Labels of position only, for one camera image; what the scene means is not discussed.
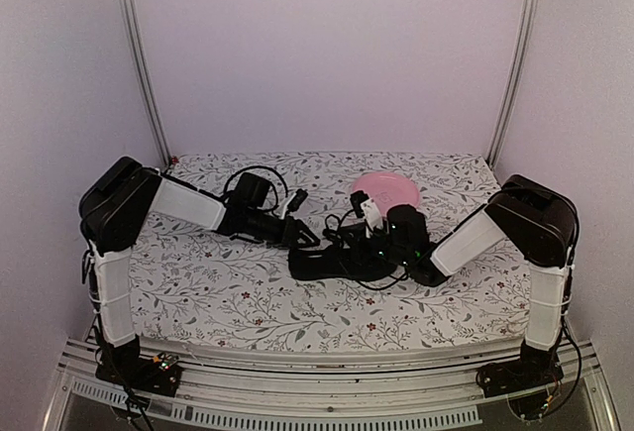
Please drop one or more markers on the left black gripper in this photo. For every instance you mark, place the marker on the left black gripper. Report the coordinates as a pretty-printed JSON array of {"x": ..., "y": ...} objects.
[{"x": 292, "y": 232}]

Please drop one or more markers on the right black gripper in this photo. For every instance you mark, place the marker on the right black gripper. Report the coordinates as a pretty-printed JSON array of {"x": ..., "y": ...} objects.
[{"x": 361, "y": 254}]

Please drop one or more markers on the black shoe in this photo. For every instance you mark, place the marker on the black shoe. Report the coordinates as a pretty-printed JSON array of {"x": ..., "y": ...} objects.
[{"x": 332, "y": 262}]

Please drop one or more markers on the black shoelace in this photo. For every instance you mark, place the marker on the black shoelace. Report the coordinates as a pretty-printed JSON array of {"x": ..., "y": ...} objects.
[{"x": 336, "y": 232}]

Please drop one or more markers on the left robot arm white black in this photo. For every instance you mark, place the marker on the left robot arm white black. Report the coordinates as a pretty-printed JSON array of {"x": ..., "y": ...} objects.
[{"x": 115, "y": 209}]

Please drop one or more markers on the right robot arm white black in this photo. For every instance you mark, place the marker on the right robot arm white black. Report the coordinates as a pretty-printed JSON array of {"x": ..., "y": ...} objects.
[{"x": 542, "y": 224}]

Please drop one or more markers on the pink plate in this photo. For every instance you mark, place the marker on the pink plate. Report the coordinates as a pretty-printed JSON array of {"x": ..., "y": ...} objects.
[{"x": 388, "y": 189}]

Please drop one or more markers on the floral patterned table mat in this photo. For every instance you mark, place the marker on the floral patterned table mat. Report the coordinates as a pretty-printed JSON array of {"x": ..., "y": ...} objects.
[{"x": 197, "y": 287}]

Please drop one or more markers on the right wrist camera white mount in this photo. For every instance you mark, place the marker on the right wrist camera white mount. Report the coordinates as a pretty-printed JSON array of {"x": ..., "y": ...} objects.
[{"x": 365, "y": 208}]

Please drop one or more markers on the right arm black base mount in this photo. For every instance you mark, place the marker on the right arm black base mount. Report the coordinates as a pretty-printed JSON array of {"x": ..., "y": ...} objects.
[{"x": 524, "y": 373}]

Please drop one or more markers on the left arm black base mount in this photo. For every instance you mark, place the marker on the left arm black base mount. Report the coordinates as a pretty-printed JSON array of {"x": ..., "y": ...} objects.
[{"x": 139, "y": 374}]

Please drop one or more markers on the right aluminium frame post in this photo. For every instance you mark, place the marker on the right aluminium frame post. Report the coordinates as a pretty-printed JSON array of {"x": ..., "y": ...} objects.
[{"x": 526, "y": 21}]

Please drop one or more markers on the aluminium frame post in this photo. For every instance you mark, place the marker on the aluminium frame post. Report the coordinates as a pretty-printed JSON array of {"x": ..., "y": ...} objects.
[
  {"x": 134, "y": 35},
  {"x": 526, "y": 21}
]

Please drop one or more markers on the left aluminium frame post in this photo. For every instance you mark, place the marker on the left aluminium frame post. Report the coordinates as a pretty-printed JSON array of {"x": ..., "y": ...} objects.
[{"x": 134, "y": 35}]

